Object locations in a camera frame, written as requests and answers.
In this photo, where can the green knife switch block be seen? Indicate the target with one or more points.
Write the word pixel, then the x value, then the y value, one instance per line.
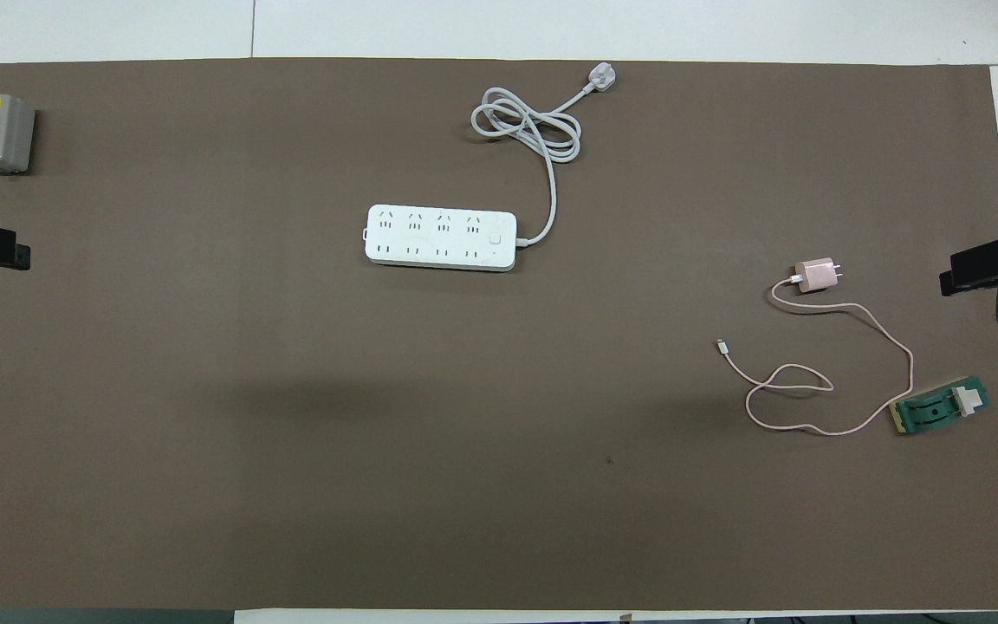
pixel 932 412

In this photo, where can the pink charger adapter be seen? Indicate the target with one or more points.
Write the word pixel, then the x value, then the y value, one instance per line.
pixel 815 275

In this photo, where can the white power strip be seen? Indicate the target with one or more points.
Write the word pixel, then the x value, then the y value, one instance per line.
pixel 438 238

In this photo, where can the brown table mat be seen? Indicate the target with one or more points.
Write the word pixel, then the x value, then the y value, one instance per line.
pixel 204 390

